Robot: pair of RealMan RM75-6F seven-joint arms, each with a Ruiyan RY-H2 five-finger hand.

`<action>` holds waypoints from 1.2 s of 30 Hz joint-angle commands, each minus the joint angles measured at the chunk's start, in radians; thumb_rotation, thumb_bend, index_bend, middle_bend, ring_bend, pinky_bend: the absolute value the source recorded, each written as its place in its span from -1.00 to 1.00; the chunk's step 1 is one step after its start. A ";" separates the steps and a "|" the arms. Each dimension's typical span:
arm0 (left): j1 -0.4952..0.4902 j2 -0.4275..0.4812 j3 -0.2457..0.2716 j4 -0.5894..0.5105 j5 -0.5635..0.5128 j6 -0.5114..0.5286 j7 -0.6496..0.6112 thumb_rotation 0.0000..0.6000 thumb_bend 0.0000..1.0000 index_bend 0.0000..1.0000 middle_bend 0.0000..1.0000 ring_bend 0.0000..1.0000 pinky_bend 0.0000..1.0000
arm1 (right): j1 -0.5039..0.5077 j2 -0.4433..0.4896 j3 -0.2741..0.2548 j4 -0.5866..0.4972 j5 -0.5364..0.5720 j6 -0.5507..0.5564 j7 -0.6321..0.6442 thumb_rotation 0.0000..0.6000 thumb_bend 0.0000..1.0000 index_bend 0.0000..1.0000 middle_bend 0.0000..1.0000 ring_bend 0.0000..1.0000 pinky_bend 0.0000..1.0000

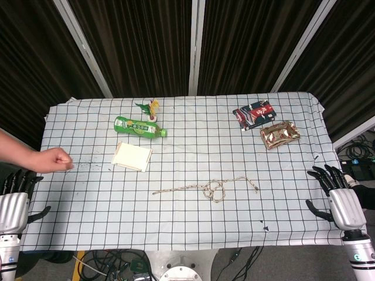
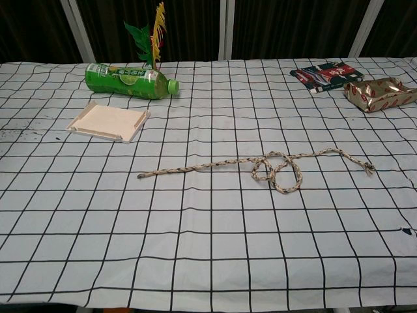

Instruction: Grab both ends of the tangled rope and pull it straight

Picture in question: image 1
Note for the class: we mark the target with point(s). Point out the white board with wooden sticks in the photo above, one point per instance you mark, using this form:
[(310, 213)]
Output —
[(132, 155)]

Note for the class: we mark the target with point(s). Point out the white shoe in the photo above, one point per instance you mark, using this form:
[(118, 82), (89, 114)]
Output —
[(351, 180)]

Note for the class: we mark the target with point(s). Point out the white checkered tablecloth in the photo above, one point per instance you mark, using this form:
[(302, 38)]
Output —
[(190, 222)]

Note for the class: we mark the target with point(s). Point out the round metal robot base flange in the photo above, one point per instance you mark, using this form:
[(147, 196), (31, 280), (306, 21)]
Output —
[(181, 273)]

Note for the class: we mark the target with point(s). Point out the green plastic drink bottle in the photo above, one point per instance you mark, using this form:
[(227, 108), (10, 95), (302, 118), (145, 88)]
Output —
[(134, 127)]

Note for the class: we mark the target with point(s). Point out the black power strip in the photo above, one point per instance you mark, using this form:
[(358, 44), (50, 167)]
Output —
[(356, 162)]

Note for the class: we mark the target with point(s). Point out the gold red snack packet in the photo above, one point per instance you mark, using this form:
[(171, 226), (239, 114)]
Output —
[(279, 134)]

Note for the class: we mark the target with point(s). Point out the bare person hand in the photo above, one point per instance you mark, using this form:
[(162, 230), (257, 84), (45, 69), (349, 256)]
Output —
[(54, 159)]

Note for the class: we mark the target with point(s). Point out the green circuit board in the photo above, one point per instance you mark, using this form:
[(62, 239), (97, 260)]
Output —
[(138, 265)]

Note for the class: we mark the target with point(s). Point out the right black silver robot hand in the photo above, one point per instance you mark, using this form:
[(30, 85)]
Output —
[(347, 207)]

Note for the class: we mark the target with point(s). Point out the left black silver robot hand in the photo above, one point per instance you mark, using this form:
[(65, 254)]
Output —
[(13, 210)]

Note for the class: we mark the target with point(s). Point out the bare person forearm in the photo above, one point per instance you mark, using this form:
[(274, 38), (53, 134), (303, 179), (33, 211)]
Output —
[(16, 150)]

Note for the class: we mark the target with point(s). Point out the white partition post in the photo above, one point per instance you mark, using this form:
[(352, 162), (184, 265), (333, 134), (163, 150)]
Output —
[(85, 49), (356, 135), (301, 47), (195, 47)]

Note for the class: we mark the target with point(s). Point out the dark blue snack packet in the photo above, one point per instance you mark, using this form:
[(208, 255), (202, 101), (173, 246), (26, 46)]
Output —
[(255, 114)]

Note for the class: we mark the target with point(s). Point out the small flower toy ornament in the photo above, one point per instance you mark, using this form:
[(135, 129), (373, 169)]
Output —
[(153, 107)]

